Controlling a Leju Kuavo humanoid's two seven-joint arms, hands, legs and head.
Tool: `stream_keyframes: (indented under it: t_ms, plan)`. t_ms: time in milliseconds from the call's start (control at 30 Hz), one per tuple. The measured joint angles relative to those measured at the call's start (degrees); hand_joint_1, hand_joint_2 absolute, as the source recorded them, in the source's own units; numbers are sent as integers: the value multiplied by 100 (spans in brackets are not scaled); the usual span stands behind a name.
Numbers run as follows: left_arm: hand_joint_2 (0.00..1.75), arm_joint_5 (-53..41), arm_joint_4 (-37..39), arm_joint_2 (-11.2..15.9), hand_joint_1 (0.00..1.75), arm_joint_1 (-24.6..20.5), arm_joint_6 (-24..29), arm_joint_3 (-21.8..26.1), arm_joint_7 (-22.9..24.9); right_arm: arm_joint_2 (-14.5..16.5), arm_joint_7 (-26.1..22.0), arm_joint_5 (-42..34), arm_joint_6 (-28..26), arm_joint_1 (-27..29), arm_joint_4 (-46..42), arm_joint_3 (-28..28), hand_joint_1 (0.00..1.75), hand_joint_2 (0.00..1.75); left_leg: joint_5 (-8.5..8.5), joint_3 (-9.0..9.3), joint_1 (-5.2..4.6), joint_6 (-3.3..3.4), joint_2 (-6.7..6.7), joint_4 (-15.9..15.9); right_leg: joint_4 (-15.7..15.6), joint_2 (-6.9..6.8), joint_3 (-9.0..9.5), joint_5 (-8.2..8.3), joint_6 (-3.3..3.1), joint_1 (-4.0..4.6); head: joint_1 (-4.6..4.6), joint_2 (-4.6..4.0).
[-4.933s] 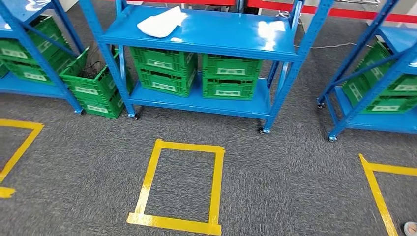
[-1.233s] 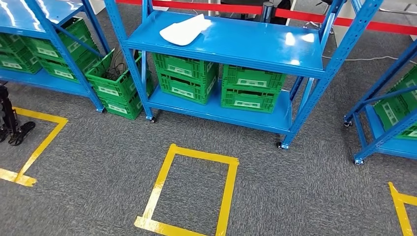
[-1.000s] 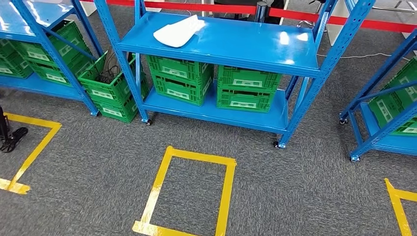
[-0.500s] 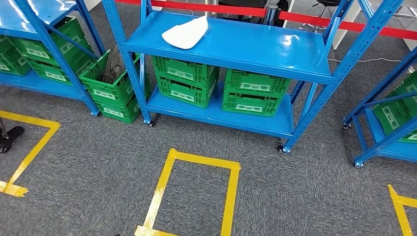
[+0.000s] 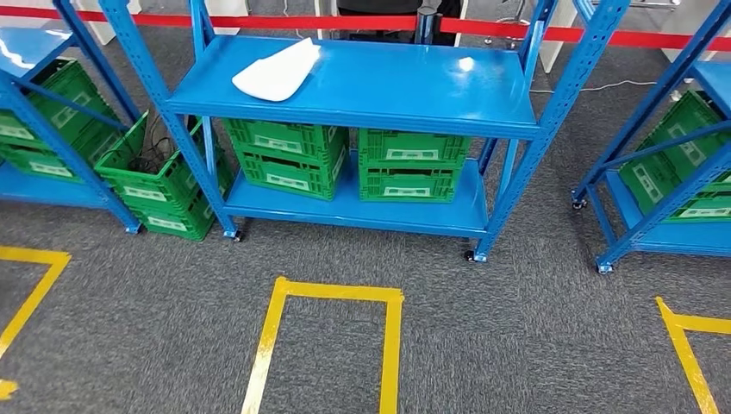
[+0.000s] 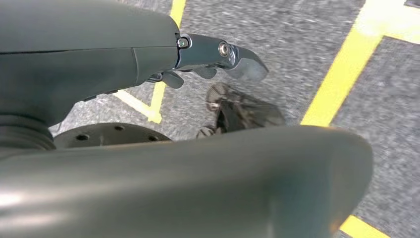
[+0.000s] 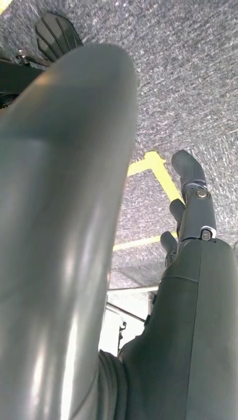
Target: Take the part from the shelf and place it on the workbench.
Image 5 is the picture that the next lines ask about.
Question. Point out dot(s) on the blue metal shelf rack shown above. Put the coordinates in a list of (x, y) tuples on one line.
[(388, 80), (45, 191), (674, 237)]

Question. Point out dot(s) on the yellow floor tape square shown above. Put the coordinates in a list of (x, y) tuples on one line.
[(391, 354), (7, 388), (34, 255), (685, 354)]

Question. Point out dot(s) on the white plastic trim panel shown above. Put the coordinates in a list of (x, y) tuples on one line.
[(280, 74)]

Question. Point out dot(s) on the red barrier belt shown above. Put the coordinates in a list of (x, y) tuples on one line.
[(285, 21)]

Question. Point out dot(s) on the dark stanchion post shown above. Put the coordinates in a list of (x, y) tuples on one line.
[(427, 23)]

